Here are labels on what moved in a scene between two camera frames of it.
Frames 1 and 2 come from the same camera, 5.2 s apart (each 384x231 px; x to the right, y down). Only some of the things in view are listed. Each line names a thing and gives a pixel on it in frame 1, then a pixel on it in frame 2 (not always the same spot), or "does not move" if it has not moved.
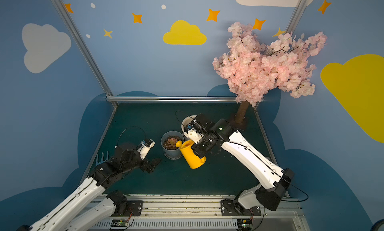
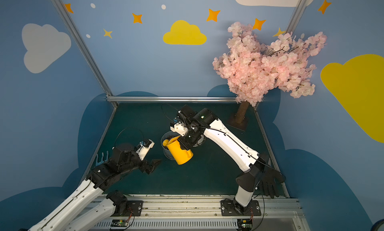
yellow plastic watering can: x=193 y=160 → x=181 y=156
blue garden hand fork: x=98 y=163 does not move
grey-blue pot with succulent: x=168 y=141 does not move
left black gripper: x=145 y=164 does not move
